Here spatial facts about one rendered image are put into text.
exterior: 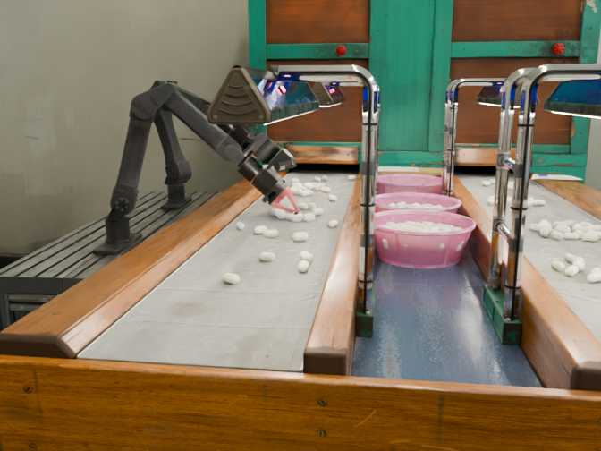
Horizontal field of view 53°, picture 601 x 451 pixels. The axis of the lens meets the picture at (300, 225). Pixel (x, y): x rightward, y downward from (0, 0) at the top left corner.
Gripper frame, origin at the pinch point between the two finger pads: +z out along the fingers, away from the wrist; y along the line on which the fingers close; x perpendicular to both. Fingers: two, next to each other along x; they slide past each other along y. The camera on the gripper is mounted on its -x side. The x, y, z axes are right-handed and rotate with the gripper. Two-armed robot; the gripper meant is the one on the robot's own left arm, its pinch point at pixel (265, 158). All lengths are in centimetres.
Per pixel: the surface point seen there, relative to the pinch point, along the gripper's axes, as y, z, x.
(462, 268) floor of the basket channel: -62, 57, -25
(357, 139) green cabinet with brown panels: 49, 20, -21
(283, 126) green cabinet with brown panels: 48.9, -6.7, -4.6
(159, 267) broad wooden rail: -98, 5, 8
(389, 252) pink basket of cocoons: -62, 42, -16
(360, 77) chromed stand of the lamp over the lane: -105, 12, -43
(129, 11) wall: 126, -118, 15
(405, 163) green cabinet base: 48, 42, -27
